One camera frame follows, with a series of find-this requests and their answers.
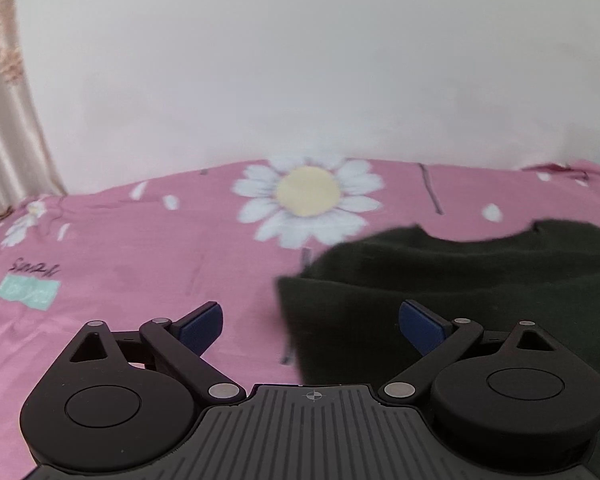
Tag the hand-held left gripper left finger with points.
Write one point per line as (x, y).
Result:
(202, 326)

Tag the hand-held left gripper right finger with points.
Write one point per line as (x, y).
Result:
(420, 329)

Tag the beige patterned curtain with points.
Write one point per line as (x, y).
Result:
(7, 110)

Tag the dark green knit sweater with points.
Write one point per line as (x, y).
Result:
(480, 280)

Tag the pink floral bed sheet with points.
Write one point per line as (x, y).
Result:
(130, 240)

